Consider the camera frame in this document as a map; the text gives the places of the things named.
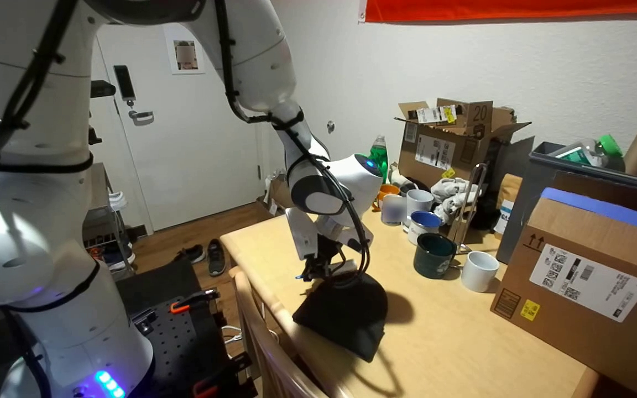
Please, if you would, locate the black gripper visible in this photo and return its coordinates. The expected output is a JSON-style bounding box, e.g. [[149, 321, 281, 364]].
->
[[300, 232, 352, 286]]

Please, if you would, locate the black beanie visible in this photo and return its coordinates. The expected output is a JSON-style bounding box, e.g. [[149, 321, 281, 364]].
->
[[292, 270, 391, 363]]

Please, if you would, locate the small cardboard box on floor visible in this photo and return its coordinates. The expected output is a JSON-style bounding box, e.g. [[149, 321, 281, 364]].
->
[[270, 175, 294, 216]]

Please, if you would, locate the blue patterned mug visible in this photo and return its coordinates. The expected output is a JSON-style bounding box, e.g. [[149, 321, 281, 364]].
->
[[381, 193, 410, 228]]

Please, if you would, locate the orange mug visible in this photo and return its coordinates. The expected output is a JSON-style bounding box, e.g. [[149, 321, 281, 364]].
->
[[371, 183, 402, 212]]

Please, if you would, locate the wooden chair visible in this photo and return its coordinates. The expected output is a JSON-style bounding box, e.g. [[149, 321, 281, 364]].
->
[[228, 265, 327, 398]]

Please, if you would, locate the dark shoe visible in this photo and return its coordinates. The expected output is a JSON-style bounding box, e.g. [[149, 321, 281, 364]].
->
[[206, 236, 228, 280], [177, 243, 207, 268]]

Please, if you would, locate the white mug with blue inside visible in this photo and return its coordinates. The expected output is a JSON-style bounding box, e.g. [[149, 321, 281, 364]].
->
[[400, 210, 447, 246]]

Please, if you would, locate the dark green mug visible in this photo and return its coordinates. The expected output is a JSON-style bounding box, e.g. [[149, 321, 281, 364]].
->
[[414, 232, 461, 280]]

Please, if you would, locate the plain white mug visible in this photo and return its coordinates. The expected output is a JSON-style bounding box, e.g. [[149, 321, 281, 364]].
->
[[405, 188, 437, 218]]

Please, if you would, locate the green dish soap bottle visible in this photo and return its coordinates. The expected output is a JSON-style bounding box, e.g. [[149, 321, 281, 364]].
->
[[370, 134, 391, 164]]

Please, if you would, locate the crumpled white paper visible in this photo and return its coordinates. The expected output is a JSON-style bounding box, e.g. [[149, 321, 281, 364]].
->
[[432, 178, 485, 224]]

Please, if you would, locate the metal curved stand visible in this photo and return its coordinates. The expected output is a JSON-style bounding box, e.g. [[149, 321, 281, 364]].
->
[[447, 162, 490, 248]]

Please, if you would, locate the small white cup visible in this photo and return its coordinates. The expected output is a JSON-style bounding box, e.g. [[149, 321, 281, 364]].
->
[[457, 251, 501, 294]]

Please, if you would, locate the white door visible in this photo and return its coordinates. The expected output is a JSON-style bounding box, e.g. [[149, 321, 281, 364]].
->
[[92, 21, 270, 232]]

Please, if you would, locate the open cardboard box with labels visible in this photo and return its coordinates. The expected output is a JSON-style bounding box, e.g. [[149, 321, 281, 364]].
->
[[394, 98, 534, 191]]

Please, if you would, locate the small tan carton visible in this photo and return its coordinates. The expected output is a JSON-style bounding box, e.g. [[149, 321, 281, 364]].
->
[[494, 172, 524, 236]]

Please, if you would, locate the dark grey trash bin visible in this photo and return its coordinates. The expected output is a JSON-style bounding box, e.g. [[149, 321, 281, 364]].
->
[[496, 140, 637, 265]]

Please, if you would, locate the photo sticker on door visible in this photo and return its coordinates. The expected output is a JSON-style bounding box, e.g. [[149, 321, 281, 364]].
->
[[173, 37, 203, 74]]

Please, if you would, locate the black door keypad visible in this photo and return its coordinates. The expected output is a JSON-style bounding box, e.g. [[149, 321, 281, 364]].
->
[[113, 64, 138, 109]]

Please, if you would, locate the cardboard box with blue tape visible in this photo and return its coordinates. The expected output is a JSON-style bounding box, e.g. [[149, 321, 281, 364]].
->
[[489, 185, 637, 396]]

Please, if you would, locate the dark brown board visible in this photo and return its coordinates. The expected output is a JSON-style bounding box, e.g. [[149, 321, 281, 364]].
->
[[548, 170, 637, 224]]

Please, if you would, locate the green item in bin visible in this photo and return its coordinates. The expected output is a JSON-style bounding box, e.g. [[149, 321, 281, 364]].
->
[[593, 132, 623, 162]]

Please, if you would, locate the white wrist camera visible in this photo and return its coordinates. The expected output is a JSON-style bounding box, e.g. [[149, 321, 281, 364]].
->
[[286, 209, 326, 262]]

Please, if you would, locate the orange handled clamp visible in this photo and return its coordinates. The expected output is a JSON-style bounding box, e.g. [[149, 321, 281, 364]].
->
[[165, 287, 223, 319], [192, 373, 226, 398]]

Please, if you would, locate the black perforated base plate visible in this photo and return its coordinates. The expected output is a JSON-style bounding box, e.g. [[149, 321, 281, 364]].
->
[[116, 257, 257, 398]]

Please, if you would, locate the silver door handle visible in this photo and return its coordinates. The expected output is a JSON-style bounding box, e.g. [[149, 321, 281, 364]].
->
[[127, 109, 156, 129]]

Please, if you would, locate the black camera on mount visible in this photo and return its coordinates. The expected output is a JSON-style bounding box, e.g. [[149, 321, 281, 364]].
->
[[88, 78, 119, 99]]

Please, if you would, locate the red wall banner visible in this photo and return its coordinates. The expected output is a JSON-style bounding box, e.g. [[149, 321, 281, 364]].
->
[[360, 0, 637, 27]]

